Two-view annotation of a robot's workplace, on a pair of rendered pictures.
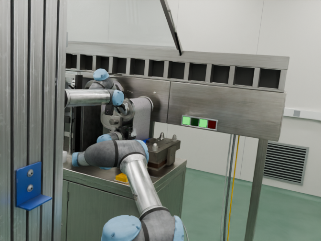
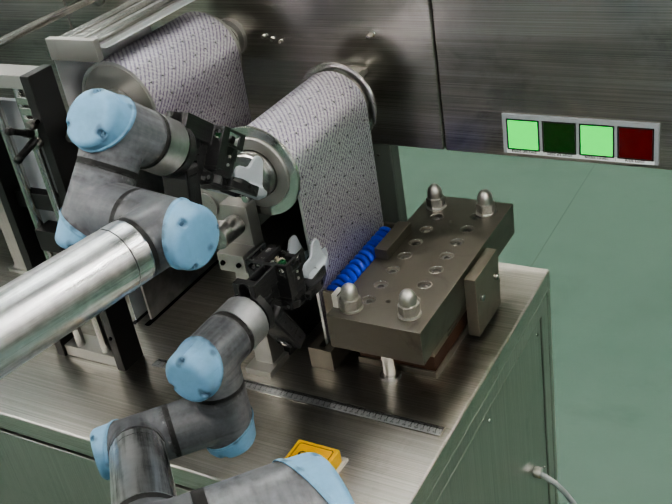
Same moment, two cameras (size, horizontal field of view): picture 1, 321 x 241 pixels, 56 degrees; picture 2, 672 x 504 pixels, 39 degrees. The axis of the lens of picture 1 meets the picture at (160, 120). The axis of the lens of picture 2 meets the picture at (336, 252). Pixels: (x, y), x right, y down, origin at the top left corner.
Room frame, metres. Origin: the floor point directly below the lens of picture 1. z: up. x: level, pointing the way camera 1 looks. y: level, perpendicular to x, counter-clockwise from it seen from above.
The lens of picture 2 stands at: (0.62, -0.10, 1.85)
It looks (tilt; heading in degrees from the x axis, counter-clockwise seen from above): 30 degrees down; 10
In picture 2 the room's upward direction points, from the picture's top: 10 degrees counter-clockwise
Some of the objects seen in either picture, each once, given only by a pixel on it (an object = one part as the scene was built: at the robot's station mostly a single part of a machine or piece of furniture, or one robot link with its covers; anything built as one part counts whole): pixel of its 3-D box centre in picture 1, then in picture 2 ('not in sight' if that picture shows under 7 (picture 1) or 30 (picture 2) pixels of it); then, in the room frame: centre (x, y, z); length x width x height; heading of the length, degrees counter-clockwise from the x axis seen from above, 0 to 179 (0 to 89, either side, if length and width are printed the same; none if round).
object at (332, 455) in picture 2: (124, 177); (308, 466); (1.60, 0.17, 0.91); 0.07 x 0.07 x 0.02; 66
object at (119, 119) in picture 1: (114, 140); (249, 290); (1.86, 0.28, 1.05); 0.06 x 0.05 x 0.31; 156
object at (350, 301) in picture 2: not in sight; (349, 295); (1.82, 0.11, 1.05); 0.04 x 0.04 x 0.04
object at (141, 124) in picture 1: (141, 129); (344, 214); (1.97, 0.12, 1.11); 0.23 x 0.01 x 0.18; 156
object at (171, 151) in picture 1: (171, 155); (484, 292); (1.93, -0.09, 0.96); 0.10 x 0.03 x 0.11; 156
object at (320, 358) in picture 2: not in sight; (360, 310); (1.97, 0.12, 0.92); 0.28 x 0.04 x 0.04; 156
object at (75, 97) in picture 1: (80, 97); (15, 323); (1.34, 0.36, 1.36); 0.49 x 0.11 x 0.12; 147
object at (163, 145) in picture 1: (158, 148); (427, 270); (1.95, 0.00, 1.00); 0.40 x 0.16 x 0.06; 156
